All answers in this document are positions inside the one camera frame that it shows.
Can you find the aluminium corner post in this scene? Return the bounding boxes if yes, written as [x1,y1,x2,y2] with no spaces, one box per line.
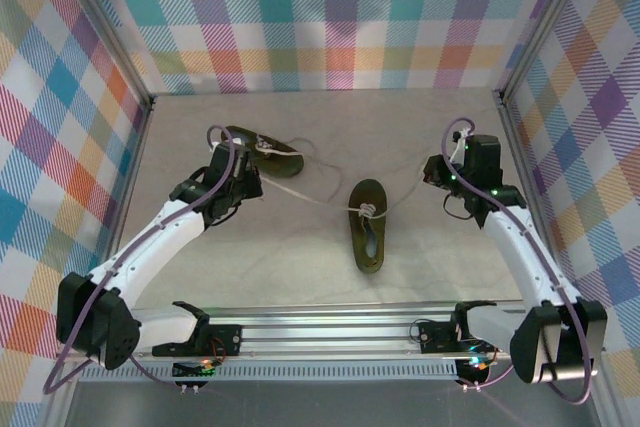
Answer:
[49,0,154,108]
[492,0,599,104]

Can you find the white shoelace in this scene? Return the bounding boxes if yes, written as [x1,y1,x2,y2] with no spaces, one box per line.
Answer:
[254,134,346,204]
[262,169,429,221]

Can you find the slotted grey cable duct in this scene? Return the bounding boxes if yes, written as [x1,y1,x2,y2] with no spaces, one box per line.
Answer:
[79,361,464,382]

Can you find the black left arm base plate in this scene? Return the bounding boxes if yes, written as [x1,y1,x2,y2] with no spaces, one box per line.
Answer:
[151,324,243,359]

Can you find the olive green canvas shoe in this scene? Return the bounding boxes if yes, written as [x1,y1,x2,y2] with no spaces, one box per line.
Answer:
[348,178,390,274]
[222,125,305,179]

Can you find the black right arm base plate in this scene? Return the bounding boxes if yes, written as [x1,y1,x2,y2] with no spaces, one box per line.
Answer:
[418,320,511,354]

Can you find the small controller board with LEDs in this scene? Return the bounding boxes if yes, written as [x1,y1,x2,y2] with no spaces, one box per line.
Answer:
[172,357,224,382]
[455,354,494,386]

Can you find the aluminium side rail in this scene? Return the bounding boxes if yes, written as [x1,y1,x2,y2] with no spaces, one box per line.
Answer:
[492,89,569,301]
[99,94,156,273]

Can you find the aluminium mounting rail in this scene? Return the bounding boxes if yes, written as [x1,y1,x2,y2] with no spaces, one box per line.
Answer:
[54,301,609,363]

